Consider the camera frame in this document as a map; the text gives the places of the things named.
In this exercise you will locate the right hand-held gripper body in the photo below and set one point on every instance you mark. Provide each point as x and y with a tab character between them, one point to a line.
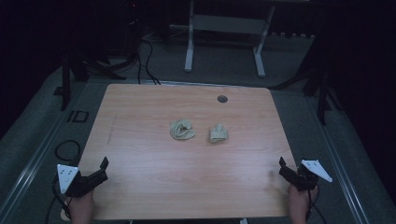
303	182

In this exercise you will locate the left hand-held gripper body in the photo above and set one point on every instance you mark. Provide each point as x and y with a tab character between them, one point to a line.
73	185

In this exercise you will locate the beige sock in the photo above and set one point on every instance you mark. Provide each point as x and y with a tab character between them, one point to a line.
218	133
182	130

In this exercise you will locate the person's right hand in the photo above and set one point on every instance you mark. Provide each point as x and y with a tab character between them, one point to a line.
299	200

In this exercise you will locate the person's left hand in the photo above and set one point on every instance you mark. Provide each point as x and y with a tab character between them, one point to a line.
81	205

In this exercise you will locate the black metal stand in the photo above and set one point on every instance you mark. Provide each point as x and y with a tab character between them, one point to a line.
66	84
322	99

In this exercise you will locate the black equipment tower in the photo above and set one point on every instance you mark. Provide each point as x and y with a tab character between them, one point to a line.
134	28

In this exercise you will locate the metal floor rail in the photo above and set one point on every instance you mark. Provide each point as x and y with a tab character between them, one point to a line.
339	174
28	174

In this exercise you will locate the small white bracket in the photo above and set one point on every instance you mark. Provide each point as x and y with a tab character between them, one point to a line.
243	221

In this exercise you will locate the white desk frame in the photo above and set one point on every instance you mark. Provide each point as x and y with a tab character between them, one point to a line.
229	24

